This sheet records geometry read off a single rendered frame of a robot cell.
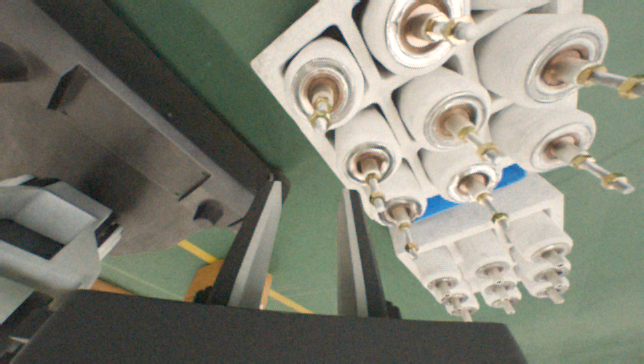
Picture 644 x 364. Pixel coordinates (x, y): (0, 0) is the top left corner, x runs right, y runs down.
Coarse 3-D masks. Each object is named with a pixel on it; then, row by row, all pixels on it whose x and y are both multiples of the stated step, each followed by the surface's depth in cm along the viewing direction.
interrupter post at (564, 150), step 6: (558, 144) 27; (564, 144) 26; (570, 144) 26; (552, 150) 27; (558, 150) 26; (564, 150) 26; (570, 150) 25; (576, 150) 25; (582, 150) 24; (558, 156) 26; (564, 156) 26; (570, 156) 25; (576, 156) 25; (570, 162) 25
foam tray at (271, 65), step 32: (352, 0) 24; (576, 0) 23; (288, 32) 26; (320, 32) 26; (352, 32) 26; (480, 32) 25; (256, 64) 29; (288, 64) 36; (448, 64) 32; (384, 96) 31; (576, 96) 29; (416, 160) 38; (512, 160) 37
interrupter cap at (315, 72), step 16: (304, 64) 22; (320, 64) 22; (336, 64) 22; (304, 80) 23; (320, 80) 23; (336, 80) 23; (352, 80) 23; (304, 96) 24; (336, 96) 24; (352, 96) 24; (304, 112) 25; (336, 112) 25
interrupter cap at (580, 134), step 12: (552, 132) 25; (564, 132) 25; (576, 132) 25; (588, 132) 25; (540, 144) 26; (552, 144) 27; (576, 144) 26; (588, 144) 26; (540, 156) 28; (552, 156) 28; (540, 168) 29; (552, 168) 29
